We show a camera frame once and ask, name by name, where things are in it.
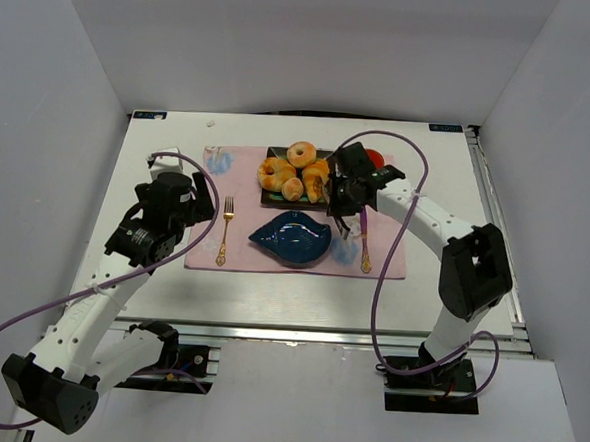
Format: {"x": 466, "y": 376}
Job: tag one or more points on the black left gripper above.
{"x": 199, "y": 196}

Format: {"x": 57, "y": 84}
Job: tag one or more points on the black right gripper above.
{"x": 340, "y": 199}

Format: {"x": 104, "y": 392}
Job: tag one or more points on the metal food tongs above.
{"x": 324, "y": 190}

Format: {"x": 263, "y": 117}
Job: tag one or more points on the striped orange croissant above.
{"x": 314, "y": 179}

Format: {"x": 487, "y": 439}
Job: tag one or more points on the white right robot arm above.
{"x": 474, "y": 275}

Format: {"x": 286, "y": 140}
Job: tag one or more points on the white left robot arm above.
{"x": 62, "y": 378}

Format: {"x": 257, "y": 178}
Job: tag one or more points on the curled croissant bread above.
{"x": 274, "y": 172}

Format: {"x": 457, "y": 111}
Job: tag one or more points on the gold ornate fork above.
{"x": 228, "y": 215}

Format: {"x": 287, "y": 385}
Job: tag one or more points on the small round bun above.
{"x": 292, "y": 190}

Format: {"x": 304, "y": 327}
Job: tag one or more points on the blue shell-shaped dish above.
{"x": 293, "y": 237}

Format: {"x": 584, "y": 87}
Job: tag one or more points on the pink cartoon placemat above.
{"x": 234, "y": 171}

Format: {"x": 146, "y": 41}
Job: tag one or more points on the black square plate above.
{"x": 277, "y": 201}

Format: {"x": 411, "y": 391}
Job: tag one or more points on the purple gold table knife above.
{"x": 365, "y": 265}

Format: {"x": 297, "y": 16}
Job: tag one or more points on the orange metal mug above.
{"x": 376, "y": 158}

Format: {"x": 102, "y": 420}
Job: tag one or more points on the blue label sticker left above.
{"x": 149, "y": 115}

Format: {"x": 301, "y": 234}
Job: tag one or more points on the blue label sticker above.
{"x": 445, "y": 128}
{"x": 149, "y": 115}

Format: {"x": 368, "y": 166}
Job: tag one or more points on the blue label sticker right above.
{"x": 445, "y": 128}

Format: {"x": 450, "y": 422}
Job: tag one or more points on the sugared ring donut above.
{"x": 301, "y": 154}

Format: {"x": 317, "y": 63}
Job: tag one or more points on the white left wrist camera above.
{"x": 157, "y": 163}

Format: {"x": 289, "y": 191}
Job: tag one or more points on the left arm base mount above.
{"x": 181, "y": 368}

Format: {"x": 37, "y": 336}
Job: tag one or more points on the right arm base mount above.
{"x": 448, "y": 392}

